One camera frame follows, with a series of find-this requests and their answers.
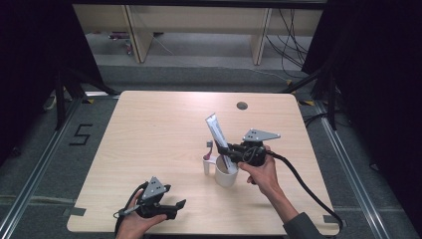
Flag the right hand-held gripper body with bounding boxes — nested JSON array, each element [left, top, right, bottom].
[[230, 127, 282, 167]]

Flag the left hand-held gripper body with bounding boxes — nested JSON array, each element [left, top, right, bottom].
[[134, 175, 172, 220]]

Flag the white purple toothpaste tube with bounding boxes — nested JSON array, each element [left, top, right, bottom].
[[204, 113, 239, 175]]

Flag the white cup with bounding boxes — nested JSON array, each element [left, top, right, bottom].
[[201, 153, 240, 188]]

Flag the person's right hand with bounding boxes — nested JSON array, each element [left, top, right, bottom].
[[237, 146, 280, 197]]

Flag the person's left hand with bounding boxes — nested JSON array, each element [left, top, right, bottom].
[[114, 203, 168, 239]]

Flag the grey tape strip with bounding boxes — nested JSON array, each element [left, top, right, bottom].
[[322, 214, 348, 229], [62, 206, 87, 218]]

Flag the black tape floor mark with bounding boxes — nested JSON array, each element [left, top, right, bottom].
[[68, 122, 95, 146]]

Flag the black metal stand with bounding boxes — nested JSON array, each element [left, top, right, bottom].
[[54, 65, 121, 131], [281, 62, 338, 131]]

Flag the beige wooden desk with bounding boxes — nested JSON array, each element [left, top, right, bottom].
[[72, 3, 324, 66]]

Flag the small colourful items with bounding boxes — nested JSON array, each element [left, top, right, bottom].
[[106, 31, 133, 56]]

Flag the black curtain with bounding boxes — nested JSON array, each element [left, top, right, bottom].
[[301, 0, 422, 230], [0, 0, 105, 167]]

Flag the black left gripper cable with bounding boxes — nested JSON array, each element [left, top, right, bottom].
[[113, 181, 149, 237]]

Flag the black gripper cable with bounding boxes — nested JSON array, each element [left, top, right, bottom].
[[265, 149, 345, 235], [113, 181, 149, 237]]

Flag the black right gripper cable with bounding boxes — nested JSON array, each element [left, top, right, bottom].
[[265, 149, 345, 235]]

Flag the aluminium floor rail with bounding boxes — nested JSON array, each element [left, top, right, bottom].
[[314, 100, 390, 239], [0, 97, 83, 239]]

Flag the bundle of black cables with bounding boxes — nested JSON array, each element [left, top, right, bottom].
[[265, 8, 311, 80]]

